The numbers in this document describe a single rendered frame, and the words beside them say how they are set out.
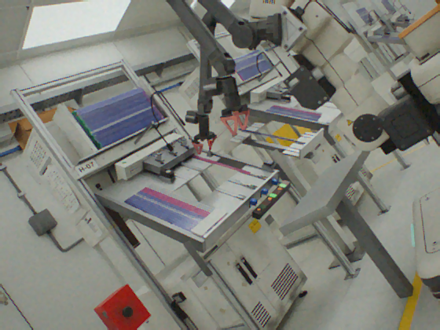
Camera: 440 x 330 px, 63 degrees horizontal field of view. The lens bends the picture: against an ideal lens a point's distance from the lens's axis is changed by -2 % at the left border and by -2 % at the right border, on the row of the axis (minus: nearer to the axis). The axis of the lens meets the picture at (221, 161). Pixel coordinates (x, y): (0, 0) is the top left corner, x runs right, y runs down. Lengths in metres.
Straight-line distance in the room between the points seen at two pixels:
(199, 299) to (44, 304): 1.71
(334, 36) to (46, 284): 2.78
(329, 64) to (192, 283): 1.17
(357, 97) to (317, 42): 0.25
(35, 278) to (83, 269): 0.38
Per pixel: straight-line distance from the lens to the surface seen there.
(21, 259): 3.34
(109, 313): 1.48
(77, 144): 2.14
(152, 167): 2.08
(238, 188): 1.91
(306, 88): 1.39
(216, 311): 1.92
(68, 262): 3.41
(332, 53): 1.41
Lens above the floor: 0.92
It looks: 1 degrees up
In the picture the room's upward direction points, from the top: 37 degrees counter-clockwise
